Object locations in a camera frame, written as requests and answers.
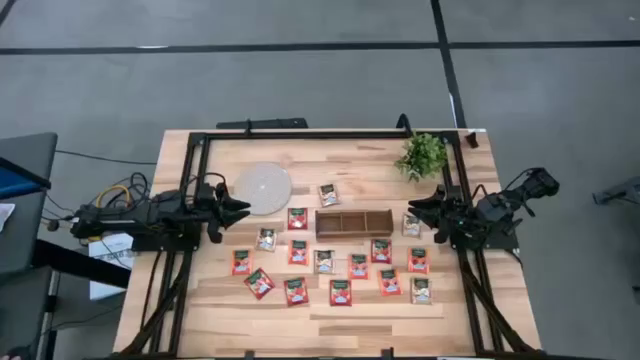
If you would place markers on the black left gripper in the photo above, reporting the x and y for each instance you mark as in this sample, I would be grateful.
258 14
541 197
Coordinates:
210 210

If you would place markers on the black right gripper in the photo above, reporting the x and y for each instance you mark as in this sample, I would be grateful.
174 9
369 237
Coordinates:
457 215

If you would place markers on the beige tea sachet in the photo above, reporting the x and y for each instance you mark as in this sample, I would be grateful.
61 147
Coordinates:
411 225
328 195
421 290
266 239

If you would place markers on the red strawberry tea sachet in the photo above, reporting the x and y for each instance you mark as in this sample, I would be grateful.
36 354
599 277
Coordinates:
297 218
381 250
340 292
296 291
259 283

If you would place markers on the snack packets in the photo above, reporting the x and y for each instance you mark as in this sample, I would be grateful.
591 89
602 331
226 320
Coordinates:
324 261

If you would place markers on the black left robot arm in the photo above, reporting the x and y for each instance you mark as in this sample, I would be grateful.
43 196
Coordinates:
125 217

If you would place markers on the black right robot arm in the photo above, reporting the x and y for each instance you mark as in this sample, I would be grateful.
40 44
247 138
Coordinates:
500 207

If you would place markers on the wooden compartment tea box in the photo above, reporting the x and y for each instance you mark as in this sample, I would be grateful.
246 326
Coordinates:
353 223

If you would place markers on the green potted plant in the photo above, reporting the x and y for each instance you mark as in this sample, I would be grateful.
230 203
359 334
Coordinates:
422 156

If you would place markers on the long black power strip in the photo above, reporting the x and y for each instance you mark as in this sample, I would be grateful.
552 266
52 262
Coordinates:
262 123

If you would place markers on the white printed box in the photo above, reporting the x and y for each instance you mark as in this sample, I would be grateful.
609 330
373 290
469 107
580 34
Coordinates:
111 265

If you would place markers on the black desk beam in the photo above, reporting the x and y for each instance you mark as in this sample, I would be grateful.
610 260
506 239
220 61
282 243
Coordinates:
75 260

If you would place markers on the grey stand foot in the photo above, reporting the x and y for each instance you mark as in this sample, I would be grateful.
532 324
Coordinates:
620 192

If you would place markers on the grey side desk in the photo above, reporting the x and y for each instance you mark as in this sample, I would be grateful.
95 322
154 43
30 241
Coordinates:
25 240

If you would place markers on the blue panel with black edge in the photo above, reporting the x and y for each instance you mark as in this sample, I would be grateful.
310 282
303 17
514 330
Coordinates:
15 182

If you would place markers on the white paper sheet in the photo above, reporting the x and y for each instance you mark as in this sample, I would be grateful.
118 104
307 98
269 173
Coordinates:
4 216

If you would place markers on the small black bracket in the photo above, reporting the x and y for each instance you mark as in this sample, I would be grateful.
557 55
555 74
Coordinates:
471 140

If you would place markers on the black metal table frame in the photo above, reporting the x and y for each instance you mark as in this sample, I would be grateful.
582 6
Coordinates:
325 135

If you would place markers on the small black frame clamp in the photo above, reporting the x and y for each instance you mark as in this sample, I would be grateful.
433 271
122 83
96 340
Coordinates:
248 355
387 353

